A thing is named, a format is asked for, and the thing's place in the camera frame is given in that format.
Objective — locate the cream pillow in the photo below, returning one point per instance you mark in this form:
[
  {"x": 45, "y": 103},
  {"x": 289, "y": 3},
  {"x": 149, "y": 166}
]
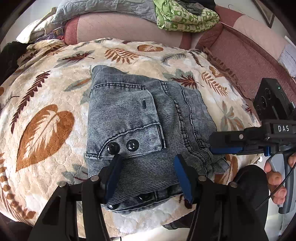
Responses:
[{"x": 38, "y": 28}]

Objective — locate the grey-blue denim pants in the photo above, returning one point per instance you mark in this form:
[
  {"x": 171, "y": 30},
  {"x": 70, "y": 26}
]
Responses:
[{"x": 150, "y": 121}]

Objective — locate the black camera box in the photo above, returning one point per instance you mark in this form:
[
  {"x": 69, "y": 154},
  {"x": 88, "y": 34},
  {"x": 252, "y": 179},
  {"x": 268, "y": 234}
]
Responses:
[{"x": 271, "y": 102}]

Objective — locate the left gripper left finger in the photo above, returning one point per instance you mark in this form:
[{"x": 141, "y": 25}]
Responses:
[{"x": 109, "y": 177}]

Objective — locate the operator's black trouser leg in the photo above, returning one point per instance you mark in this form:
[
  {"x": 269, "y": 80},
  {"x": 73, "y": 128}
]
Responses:
[{"x": 224, "y": 212}]

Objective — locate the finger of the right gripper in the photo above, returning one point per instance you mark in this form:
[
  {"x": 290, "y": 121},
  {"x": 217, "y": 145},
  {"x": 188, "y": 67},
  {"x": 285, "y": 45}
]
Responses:
[
  {"x": 236, "y": 138},
  {"x": 231, "y": 150}
]

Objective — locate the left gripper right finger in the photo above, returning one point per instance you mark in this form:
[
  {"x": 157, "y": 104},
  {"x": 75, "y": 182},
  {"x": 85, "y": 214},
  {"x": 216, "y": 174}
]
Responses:
[{"x": 187, "y": 177}]

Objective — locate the purple patterned cloth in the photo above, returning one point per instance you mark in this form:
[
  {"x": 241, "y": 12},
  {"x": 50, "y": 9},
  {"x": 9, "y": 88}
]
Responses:
[{"x": 58, "y": 33}]

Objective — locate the black and grey clothes pile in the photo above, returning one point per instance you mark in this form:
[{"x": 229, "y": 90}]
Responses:
[{"x": 196, "y": 6}]

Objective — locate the black garment on left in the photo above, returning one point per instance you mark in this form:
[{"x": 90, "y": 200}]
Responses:
[{"x": 8, "y": 59}]

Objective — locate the operator's right hand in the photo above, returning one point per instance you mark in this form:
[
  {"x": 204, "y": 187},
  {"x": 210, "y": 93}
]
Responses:
[{"x": 274, "y": 180}]

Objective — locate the dark picture frame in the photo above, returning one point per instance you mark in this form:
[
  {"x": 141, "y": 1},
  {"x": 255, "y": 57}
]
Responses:
[{"x": 265, "y": 12}]

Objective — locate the green patterned folded cloth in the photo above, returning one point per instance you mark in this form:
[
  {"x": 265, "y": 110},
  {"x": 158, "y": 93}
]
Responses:
[{"x": 171, "y": 16}]

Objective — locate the grey quilted blanket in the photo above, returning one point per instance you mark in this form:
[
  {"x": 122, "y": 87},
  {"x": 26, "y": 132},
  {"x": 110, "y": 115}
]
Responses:
[{"x": 67, "y": 10}]

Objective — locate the cream leaf-print blanket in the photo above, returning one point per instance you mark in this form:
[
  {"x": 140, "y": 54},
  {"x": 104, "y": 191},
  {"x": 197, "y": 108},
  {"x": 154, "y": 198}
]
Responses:
[{"x": 44, "y": 109}]

